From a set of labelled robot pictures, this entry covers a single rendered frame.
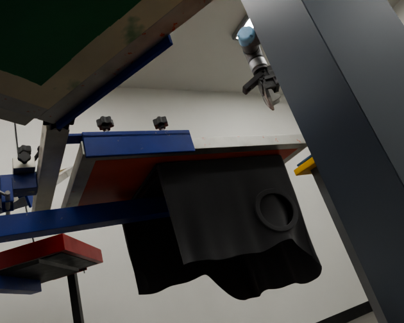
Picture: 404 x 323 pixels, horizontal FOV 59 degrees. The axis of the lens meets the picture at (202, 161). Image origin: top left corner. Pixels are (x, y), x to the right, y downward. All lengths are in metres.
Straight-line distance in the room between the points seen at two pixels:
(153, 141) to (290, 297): 3.19
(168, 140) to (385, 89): 0.56
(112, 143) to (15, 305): 2.31
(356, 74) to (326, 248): 3.91
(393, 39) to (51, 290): 2.84
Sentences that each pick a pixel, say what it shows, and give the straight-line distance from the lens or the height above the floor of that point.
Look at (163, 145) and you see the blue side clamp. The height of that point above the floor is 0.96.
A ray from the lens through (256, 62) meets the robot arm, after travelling 1.64.
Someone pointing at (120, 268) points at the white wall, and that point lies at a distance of 3.23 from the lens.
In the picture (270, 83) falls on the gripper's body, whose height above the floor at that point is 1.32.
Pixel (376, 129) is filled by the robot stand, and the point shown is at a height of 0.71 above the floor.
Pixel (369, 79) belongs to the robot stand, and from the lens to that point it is 0.66.
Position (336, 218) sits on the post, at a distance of 1.48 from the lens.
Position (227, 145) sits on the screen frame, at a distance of 1.07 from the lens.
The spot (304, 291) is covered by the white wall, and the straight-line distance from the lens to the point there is 4.10.
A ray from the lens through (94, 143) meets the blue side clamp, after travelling 0.91.
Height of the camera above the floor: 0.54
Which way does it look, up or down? 22 degrees up
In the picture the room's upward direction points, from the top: 18 degrees counter-clockwise
